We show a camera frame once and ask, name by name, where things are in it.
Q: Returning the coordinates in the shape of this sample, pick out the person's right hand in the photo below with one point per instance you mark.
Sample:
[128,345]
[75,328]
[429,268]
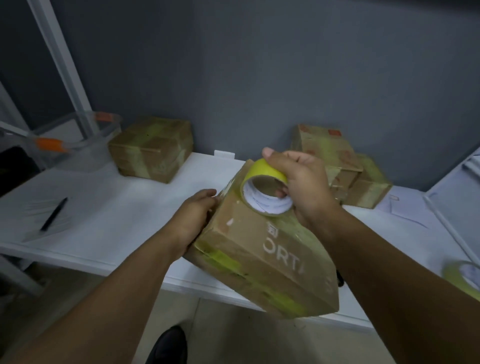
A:
[309,187]

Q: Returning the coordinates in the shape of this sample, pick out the person's left hand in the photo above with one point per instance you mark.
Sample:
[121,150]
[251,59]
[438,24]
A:
[185,221]

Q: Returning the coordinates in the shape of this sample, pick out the person's left thumb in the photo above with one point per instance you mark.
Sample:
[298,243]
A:
[205,194]

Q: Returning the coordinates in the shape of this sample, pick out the person's right thumb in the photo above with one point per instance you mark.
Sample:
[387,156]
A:
[282,193]

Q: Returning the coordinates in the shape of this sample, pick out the yellow tape roll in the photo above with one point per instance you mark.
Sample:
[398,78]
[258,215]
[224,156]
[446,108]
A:
[459,279]
[262,174]

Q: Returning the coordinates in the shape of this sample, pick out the large taped cardboard box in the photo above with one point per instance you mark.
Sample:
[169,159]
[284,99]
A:
[262,258]

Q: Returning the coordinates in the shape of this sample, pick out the person's right forearm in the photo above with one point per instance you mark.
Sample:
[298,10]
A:
[397,296]

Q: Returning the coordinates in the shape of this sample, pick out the person's left forearm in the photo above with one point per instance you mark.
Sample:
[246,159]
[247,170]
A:
[97,311]

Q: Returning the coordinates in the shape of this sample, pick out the flat cardboard box red marks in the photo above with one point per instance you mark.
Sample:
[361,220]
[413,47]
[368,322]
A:
[330,150]

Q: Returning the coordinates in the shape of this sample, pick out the square taped cardboard box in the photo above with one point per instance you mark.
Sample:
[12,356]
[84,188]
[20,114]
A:
[152,150]

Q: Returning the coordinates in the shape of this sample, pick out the small taped cardboard box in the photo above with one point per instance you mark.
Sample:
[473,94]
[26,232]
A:
[369,187]

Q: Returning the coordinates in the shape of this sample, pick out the small black object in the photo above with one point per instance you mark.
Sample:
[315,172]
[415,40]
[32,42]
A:
[340,278]

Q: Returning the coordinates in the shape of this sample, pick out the white paper sheet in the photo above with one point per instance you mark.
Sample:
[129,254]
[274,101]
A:
[407,208]

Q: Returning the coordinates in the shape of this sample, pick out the black pen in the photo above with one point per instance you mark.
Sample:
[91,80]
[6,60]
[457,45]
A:
[53,214]

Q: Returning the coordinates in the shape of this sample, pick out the person's black shoe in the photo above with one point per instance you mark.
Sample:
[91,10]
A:
[168,347]

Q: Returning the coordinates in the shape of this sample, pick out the white side table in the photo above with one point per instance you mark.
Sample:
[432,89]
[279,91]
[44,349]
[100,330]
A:
[455,202]

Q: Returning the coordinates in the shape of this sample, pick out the white metal frame post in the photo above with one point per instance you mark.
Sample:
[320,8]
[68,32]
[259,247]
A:
[63,67]

